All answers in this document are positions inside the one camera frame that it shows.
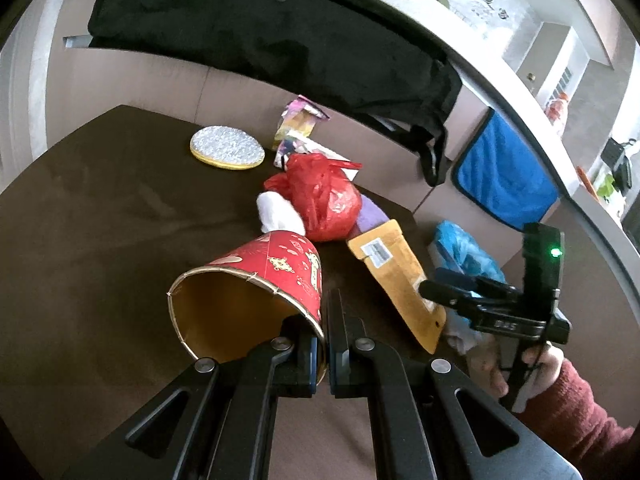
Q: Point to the white crumpled tissue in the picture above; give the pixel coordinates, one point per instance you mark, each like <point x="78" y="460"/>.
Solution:
<point x="278" y="214"/>

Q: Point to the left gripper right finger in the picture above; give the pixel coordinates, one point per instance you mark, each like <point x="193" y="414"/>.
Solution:
<point x="349" y="367"/>

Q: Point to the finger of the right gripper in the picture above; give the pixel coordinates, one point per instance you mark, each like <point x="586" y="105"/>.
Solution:
<point x="458" y="295"/>
<point x="485" y="287"/>

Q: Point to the right hand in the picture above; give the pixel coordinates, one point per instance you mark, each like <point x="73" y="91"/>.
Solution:
<point x="490" y="370"/>

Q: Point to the pink white snack package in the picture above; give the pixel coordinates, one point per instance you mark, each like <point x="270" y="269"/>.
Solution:
<point x="293" y="134"/>

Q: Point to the black hanging bag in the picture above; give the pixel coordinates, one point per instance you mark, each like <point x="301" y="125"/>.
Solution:
<point x="355" y="56"/>

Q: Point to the yellow padded envelope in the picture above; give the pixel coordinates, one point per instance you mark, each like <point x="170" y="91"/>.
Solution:
<point x="391" y="261"/>

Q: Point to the silver yellow round lid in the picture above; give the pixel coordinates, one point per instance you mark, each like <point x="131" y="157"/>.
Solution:
<point x="226" y="148"/>

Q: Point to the red plastic bag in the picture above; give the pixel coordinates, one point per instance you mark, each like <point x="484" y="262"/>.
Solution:
<point x="321" y="193"/>

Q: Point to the red sleeve forearm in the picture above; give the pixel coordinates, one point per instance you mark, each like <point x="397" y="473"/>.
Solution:
<point x="567" y="417"/>

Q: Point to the blue hanging towel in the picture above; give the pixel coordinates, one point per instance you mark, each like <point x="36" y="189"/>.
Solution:
<point x="502" y="175"/>

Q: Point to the purple round sponge pad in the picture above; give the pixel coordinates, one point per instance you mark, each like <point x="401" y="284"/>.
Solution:
<point x="370" y="217"/>

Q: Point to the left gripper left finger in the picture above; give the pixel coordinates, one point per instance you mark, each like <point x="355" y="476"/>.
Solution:
<point x="298" y="374"/>

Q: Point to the red paper cup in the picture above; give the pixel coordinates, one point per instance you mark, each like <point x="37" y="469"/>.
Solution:
<point x="226" y="308"/>

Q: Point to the white counter top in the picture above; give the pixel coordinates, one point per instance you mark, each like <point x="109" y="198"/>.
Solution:
<point x="392" y="172"/>

